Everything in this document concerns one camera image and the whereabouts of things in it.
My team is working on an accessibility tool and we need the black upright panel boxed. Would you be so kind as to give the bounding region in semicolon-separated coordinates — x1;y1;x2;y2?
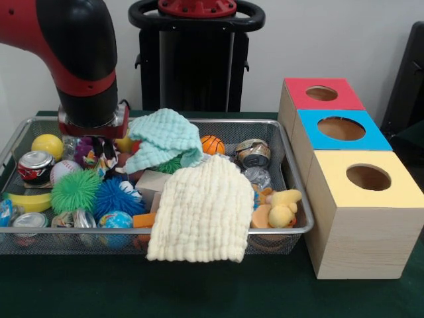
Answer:
380;21;424;133

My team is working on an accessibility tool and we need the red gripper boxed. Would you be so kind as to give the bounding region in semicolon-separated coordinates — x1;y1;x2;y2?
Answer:
58;104;131;157

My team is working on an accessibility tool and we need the yellow plush duck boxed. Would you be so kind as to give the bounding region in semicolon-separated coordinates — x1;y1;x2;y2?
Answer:
268;189;303;229

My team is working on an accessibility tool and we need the cream waffle cloth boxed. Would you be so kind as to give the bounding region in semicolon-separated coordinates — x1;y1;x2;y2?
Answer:
146;154;255;263

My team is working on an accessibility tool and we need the mint waffle cloth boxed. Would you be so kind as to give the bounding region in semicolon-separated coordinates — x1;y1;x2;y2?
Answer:
125;108;203;175

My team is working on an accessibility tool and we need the dark green side table cloth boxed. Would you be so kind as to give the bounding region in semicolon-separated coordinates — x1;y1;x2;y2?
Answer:
394;119;424;143

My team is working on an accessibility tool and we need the shallow mesh bin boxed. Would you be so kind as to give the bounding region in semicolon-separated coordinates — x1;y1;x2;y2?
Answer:
0;115;315;256

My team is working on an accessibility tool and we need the green spiky ball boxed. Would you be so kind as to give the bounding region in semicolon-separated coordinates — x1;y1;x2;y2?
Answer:
50;169;102;215

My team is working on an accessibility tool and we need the blue spiky ball with eyes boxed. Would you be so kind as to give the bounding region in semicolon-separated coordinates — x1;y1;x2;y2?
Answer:
95;177;147;220

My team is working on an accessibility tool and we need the wooden box with three holes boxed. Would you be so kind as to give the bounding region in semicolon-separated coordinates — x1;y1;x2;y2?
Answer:
277;78;424;280

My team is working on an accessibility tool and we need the globe print ball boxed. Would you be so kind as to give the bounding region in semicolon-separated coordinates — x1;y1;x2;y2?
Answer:
97;210;134;249

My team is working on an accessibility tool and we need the orange basketball toy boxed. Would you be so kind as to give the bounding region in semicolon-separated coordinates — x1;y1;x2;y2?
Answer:
200;134;226;156

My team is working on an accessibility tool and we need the white baseball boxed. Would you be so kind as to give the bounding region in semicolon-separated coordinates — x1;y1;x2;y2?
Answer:
49;160;83;185

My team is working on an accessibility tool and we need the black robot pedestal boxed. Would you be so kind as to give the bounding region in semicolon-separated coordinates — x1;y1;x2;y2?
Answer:
128;0;266;112

